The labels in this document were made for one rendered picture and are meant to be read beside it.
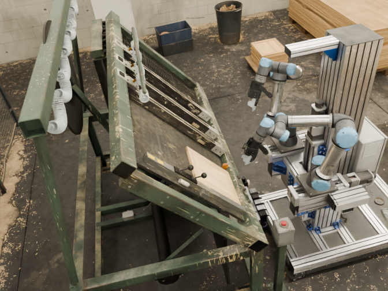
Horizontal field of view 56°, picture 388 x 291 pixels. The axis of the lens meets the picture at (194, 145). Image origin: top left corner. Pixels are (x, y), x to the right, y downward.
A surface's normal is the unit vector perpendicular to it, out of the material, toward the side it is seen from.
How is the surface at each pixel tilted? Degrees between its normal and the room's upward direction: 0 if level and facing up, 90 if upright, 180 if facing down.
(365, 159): 90
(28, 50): 90
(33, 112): 0
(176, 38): 90
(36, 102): 0
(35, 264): 0
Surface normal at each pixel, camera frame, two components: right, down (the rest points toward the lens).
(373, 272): -0.10, -0.76
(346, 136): -0.18, 0.56
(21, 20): 0.23, 0.61
